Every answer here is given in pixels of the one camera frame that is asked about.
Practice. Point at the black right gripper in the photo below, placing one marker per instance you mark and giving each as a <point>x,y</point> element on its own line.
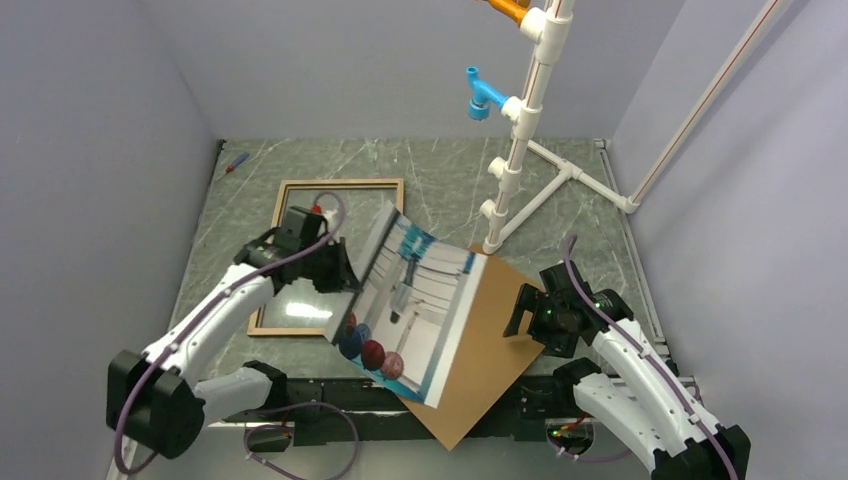
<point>529,297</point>

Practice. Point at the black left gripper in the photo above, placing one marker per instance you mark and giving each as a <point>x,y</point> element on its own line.
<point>343,278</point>

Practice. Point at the clear acrylic sheet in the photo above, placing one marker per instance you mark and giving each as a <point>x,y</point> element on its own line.
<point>362,208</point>

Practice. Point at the brown fibreboard backing board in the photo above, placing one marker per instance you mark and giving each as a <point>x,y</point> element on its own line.
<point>486,363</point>

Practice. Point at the light wooden picture frame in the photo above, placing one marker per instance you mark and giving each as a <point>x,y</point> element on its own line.
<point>309,319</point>

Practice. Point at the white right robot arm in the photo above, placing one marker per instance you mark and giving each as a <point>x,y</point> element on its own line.
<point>614,375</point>

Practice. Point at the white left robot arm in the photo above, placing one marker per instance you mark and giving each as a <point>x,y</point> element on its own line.
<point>187,349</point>

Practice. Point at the blue red screwdriver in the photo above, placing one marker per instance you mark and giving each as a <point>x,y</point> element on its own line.
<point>238,161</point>

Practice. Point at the blue pipe fitting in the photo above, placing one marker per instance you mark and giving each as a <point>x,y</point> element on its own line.
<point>482,96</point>

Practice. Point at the white pvc pipe stand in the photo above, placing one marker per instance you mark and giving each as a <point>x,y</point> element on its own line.
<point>548,28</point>

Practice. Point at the orange pipe fitting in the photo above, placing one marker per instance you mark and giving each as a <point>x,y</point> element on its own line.
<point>515,10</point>

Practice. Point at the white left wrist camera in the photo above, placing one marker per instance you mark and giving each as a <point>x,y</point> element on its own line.
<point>329,215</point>

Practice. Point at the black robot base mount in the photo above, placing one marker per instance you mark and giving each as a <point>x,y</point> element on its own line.
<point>331,404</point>

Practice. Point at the aluminium table edge rail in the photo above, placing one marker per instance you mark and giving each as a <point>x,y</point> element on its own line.
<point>636,251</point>

